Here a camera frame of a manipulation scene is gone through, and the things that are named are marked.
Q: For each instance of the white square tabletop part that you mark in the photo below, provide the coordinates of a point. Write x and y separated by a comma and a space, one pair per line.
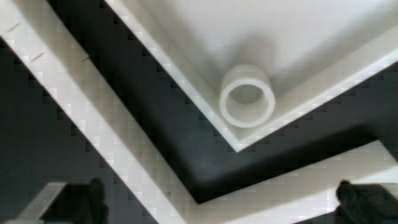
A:
320, 43

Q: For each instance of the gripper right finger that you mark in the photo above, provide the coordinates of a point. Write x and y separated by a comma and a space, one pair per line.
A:
368, 201

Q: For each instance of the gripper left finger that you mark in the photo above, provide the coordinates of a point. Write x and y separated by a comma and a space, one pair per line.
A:
66, 204

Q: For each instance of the white U-shaped fence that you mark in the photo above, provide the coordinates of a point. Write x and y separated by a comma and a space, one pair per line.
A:
279, 201

